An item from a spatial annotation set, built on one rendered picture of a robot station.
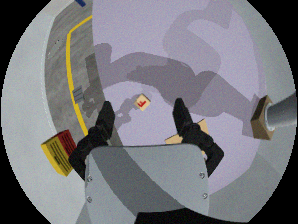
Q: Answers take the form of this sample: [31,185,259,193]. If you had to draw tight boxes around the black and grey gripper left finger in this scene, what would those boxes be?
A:
[68,101,115,182]

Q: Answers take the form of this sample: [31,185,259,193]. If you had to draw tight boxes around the tan flat mat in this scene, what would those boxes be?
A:
[165,119,209,155]

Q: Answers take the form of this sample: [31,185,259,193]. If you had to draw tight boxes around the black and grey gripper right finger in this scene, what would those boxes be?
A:
[172,98,224,178]

